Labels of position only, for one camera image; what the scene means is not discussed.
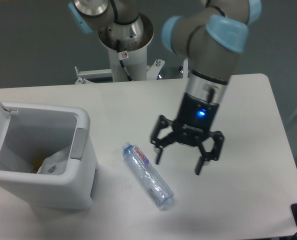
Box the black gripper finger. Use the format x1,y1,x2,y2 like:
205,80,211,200
149,115,179,165
194,131,225,175

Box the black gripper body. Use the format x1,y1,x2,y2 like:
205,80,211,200
172,92,220,147

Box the clear plastic water bottle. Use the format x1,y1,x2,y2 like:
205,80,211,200
121,142,174,209

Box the white plastic wrapper bag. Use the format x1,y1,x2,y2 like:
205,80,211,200
37,146,71,176

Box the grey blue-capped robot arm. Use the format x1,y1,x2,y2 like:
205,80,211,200
68,0,262,175

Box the white plastic trash can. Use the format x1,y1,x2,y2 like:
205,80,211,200
0,102,97,210

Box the colourful trash in bin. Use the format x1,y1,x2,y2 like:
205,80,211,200
32,159,44,174

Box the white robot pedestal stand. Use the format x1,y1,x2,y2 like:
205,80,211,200
74,12,191,85

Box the black cable on pedestal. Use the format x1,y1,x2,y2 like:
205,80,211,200
115,39,134,82

